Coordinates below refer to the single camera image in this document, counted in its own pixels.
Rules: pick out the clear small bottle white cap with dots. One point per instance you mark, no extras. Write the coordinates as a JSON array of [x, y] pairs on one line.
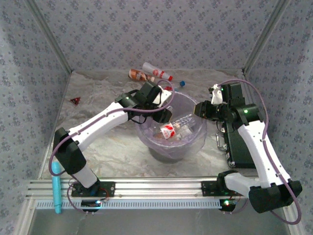
[[183, 121]]

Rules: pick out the clear Fiji bottle blue cap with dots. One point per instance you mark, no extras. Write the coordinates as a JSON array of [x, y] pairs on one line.
[[182, 83]]

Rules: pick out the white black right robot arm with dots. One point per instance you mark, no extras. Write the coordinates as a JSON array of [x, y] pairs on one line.
[[256, 151]]

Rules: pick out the translucent purple trash bin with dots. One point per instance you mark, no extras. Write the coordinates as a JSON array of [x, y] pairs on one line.
[[144, 132]]

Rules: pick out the grey mesh waste bin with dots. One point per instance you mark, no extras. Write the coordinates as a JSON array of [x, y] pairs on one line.
[[166, 157]]

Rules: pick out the brown label plastic bottle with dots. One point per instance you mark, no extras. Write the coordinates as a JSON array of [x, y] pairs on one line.
[[139, 75]]

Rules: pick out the white bottle red cap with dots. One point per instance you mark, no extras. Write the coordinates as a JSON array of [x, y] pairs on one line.
[[156, 71]]

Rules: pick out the black carrying case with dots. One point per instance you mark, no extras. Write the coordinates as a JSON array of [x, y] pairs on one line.
[[237, 149]]

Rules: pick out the red black triangle sign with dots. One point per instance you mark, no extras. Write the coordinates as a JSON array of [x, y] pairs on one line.
[[75, 101]]

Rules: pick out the small black circuit board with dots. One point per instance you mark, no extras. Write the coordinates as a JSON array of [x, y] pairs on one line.
[[91, 203], [227, 204]]

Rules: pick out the light blue cylinder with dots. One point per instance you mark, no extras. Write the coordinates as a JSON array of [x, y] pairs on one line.
[[56, 186]]

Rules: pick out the aluminium extrusion rail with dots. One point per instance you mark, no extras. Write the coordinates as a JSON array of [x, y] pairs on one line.
[[159, 187]]

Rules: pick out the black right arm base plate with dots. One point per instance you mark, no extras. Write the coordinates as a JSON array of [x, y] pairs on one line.
[[207, 188]]

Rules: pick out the aluminium corner post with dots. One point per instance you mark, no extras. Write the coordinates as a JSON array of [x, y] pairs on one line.
[[264, 36], [51, 36]]

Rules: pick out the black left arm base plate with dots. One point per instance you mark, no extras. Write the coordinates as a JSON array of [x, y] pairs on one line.
[[107, 189]]

